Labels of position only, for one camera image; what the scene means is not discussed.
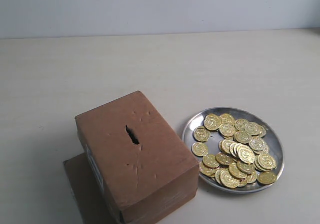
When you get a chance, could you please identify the brown cardboard box with slot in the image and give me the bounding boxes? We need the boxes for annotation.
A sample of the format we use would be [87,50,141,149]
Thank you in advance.
[63,91,199,223]

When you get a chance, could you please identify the gold coin upper left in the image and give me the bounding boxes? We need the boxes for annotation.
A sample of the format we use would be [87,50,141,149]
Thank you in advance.
[193,126,210,142]

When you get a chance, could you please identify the gold coin lone left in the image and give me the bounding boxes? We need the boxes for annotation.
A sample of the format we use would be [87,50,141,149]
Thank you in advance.
[191,142,209,157]

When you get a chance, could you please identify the gold coin top centre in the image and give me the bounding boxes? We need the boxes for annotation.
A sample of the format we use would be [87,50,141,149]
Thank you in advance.
[219,113,235,125]

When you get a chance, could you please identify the white barcode label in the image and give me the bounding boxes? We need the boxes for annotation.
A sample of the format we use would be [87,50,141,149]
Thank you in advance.
[85,145,104,193]

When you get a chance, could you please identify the gold coin centre stack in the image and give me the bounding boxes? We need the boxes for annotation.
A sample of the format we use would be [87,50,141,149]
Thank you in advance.
[233,130,252,144]

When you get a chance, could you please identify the gold coin stack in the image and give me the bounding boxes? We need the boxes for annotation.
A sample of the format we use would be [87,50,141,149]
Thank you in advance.
[237,145,255,164]
[233,130,252,144]

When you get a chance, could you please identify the round steel plate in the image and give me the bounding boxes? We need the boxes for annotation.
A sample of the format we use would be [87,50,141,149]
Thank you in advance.
[181,107,285,194]

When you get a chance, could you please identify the gold coin lower stack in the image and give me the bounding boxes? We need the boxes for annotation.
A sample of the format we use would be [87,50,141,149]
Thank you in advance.
[237,145,255,164]

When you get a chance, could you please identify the gold coin bottom edge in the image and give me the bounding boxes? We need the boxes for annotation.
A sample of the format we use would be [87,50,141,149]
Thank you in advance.
[220,169,240,188]

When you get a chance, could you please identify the gold coin bottom right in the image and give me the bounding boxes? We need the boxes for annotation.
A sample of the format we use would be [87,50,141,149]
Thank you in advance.
[257,171,277,185]

